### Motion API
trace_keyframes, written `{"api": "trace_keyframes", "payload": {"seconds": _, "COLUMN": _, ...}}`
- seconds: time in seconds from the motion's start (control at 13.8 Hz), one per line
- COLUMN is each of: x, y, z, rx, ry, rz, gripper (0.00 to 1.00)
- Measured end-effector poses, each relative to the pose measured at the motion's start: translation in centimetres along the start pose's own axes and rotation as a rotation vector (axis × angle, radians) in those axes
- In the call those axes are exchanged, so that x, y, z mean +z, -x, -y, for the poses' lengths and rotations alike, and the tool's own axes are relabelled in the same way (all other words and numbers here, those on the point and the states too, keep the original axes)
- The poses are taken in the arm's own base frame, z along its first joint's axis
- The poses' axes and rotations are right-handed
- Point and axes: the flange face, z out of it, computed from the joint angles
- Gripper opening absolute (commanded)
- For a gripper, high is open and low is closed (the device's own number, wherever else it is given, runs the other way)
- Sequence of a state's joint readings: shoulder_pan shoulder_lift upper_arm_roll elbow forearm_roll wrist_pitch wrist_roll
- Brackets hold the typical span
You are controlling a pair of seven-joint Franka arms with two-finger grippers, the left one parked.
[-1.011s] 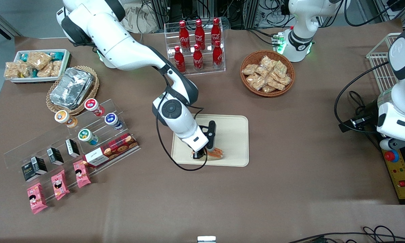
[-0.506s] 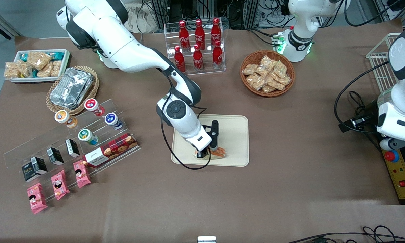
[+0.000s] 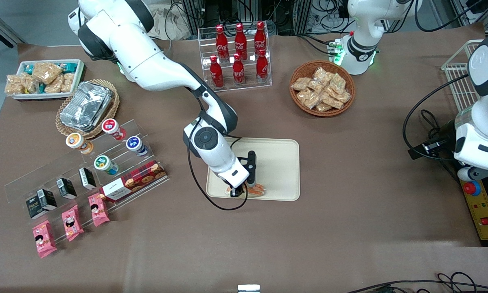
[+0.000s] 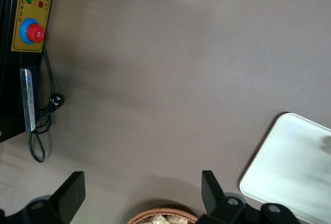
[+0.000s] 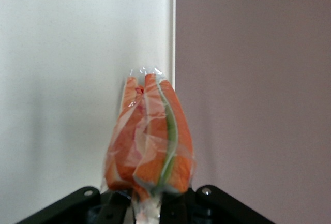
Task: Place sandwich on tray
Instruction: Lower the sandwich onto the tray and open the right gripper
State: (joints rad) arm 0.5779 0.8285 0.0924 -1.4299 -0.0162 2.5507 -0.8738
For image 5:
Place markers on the beige plastic serving tray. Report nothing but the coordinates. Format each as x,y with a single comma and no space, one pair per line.
64,53

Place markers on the sandwich orange filling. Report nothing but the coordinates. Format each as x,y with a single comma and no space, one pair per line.
155,131

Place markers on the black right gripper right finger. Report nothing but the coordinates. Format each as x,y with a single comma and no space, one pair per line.
175,208

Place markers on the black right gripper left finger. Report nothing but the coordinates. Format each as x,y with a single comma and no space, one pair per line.
113,208

